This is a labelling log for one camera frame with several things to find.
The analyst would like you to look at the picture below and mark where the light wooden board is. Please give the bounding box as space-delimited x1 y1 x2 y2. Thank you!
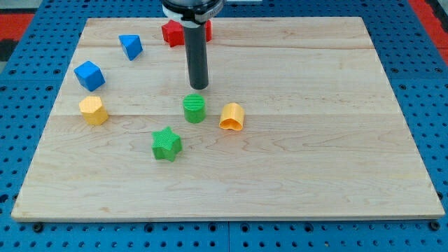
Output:
11 17 445 223

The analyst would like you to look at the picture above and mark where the black robot arm flange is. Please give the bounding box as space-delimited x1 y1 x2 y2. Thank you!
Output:
161 0 225 28

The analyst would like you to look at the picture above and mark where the red star block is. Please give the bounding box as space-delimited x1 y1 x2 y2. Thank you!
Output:
161 20 213 47

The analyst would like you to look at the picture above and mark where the green cylinder block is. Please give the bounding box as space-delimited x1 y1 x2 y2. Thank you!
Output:
183 94 207 124

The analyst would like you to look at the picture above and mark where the green star block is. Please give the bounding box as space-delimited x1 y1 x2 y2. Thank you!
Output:
151 127 183 162

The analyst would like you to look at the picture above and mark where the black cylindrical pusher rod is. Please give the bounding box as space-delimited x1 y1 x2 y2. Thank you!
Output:
183 24 209 90

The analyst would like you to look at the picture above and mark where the blue triangular prism block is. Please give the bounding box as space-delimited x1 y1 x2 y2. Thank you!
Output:
118 34 143 61

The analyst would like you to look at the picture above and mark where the blue cube block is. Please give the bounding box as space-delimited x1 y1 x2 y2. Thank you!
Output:
74 61 106 92

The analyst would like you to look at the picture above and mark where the yellow hexagon block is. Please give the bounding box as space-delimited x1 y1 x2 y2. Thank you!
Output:
79 96 109 125

